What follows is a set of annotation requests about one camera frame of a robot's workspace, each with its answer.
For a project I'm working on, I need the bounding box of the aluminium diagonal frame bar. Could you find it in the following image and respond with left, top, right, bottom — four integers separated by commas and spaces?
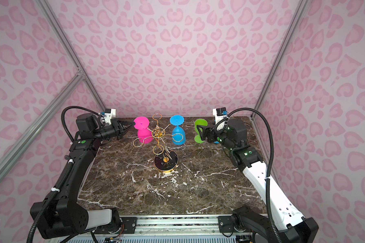
0, 72, 83, 183

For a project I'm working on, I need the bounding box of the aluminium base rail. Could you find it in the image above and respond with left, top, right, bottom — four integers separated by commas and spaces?
45, 214, 311, 243

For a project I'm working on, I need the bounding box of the gold wire glass rack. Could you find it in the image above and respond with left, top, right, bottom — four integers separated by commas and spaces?
133, 113, 178, 174

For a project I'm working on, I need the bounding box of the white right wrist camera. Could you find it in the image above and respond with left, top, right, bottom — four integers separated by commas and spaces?
213, 107, 228, 131

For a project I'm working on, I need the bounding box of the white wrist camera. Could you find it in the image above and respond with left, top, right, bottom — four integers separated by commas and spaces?
213, 107, 228, 131
99, 109, 116, 126

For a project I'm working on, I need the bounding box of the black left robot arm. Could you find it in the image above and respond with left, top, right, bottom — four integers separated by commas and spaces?
27, 113, 135, 243

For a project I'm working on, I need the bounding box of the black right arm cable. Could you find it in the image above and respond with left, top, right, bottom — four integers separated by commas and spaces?
215, 108, 282, 243

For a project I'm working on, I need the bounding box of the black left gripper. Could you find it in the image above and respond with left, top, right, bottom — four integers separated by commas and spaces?
93, 119, 135, 143

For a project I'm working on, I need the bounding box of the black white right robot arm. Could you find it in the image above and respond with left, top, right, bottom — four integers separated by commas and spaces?
196, 118, 318, 243

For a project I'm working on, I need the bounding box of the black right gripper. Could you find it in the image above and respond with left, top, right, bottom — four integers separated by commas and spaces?
196, 120, 237, 151

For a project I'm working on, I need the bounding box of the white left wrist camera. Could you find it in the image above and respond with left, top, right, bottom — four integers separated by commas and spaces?
99, 109, 116, 126

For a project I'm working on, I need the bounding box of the green wine glass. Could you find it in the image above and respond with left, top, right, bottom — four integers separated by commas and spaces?
194, 118, 208, 144

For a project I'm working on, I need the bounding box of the magenta plastic wine glass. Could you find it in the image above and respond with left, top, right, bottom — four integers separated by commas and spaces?
134, 116, 153, 144

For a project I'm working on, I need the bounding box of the blue wine glass back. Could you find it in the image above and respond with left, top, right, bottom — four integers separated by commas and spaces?
169, 115, 186, 145

